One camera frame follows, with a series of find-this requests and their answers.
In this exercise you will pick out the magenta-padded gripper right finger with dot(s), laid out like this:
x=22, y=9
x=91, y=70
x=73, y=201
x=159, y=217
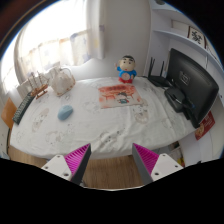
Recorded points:
x=146, y=159

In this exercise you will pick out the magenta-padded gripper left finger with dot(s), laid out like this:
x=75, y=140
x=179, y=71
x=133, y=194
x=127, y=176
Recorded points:
x=77, y=159

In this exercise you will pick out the light blue computer mouse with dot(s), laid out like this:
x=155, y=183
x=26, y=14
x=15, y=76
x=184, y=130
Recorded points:
x=65, y=112

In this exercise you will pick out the red printed mouse pad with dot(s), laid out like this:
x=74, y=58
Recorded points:
x=119, y=96

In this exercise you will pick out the white printed tablecloth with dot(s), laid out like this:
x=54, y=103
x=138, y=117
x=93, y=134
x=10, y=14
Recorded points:
x=100, y=130

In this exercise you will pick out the red paper packet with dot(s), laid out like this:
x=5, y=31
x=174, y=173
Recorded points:
x=205, y=126

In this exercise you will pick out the dark green keyboard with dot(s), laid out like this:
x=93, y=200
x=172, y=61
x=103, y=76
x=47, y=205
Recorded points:
x=23, y=108

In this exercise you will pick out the large white conch shell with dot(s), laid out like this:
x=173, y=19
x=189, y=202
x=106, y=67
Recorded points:
x=62, y=82

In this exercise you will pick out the black router with antennas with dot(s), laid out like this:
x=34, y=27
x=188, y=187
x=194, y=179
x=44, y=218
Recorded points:
x=159, y=80

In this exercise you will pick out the wooden model sailing ship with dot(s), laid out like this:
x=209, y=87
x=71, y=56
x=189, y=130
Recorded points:
x=38, y=86

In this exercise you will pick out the orange wooden chair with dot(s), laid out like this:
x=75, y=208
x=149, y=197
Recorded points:
x=8, y=112

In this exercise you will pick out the black computer monitor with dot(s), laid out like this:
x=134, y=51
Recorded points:
x=193, y=83

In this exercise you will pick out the cartoon boy clock figurine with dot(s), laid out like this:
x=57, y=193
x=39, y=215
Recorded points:
x=127, y=70

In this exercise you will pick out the white star-print curtain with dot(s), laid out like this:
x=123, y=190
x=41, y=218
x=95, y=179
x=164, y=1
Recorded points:
x=56, y=50

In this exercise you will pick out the framed calligraphy picture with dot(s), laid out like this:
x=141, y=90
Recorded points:
x=196, y=36

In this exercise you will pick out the white wall shelf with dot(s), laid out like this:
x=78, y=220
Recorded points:
x=180, y=38

